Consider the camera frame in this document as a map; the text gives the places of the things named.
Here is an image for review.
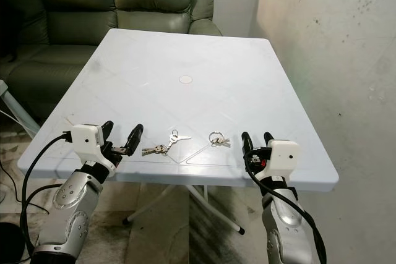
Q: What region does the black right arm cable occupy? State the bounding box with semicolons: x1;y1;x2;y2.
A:
246;164;328;264

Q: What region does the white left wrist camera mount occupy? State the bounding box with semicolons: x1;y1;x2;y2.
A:
71;123;122;167

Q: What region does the small silver key bunch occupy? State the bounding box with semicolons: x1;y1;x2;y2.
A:
209;131;231;148

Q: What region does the thin black floor cable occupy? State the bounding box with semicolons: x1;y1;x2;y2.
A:
0;163;33;204

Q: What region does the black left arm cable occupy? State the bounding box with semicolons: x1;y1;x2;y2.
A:
22;131;75;264

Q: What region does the black round object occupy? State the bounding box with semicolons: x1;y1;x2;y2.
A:
0;221;33;264

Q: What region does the small white side table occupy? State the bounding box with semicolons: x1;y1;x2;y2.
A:
0;79;41;138

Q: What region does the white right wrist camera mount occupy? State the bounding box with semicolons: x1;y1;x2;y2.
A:
268;140;301;176

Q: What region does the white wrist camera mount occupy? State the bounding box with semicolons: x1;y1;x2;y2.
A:
71;123;122;167
268;140;301;176

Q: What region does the brass and silver key bunch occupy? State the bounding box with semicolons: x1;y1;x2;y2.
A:
141;129;192;156

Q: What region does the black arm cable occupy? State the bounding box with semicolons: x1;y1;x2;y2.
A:
246;164;328;264
22;131;75;264

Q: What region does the white plastic folding table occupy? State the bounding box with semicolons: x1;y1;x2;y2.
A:
17;28;340;235

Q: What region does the green leather sofa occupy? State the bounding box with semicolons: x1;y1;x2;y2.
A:
0;0;224;124

